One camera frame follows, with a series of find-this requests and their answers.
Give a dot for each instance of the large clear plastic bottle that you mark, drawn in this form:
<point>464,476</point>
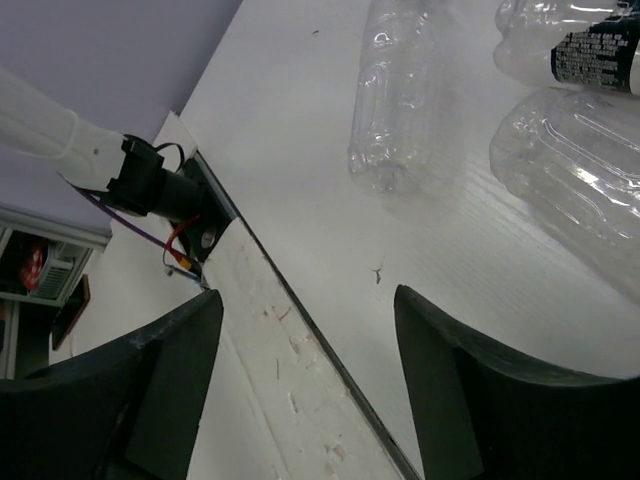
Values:
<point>573,158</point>

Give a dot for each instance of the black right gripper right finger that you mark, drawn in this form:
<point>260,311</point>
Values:
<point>483,410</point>

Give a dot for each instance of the clear unlabelled plastic bottle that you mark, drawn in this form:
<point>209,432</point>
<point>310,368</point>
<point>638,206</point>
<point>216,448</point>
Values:
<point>386,150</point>

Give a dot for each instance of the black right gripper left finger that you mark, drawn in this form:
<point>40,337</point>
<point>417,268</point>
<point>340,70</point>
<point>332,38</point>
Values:
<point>128,409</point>

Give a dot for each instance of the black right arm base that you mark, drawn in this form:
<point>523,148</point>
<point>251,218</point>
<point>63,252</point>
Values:
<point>181,189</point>

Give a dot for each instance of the dark label plastic bottle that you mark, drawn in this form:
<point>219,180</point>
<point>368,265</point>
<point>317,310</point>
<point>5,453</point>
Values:
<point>591,44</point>

